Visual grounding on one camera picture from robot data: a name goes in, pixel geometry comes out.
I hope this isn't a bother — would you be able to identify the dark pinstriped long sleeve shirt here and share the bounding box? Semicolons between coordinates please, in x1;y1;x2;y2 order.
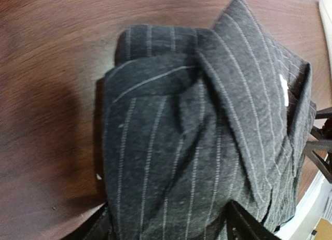
103;0;315;239

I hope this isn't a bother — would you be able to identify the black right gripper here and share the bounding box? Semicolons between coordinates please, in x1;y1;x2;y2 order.
306;107;331;183

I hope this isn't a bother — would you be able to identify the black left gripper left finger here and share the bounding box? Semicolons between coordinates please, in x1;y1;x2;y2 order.
61;203;116;240

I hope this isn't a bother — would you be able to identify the white plastic basin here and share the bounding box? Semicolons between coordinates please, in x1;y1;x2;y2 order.
319;0;331;52

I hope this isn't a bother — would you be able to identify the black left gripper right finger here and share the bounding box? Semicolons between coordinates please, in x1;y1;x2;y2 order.
226;200;280;240

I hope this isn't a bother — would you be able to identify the aluminium front rail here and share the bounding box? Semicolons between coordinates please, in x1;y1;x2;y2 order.
275;173;331;240

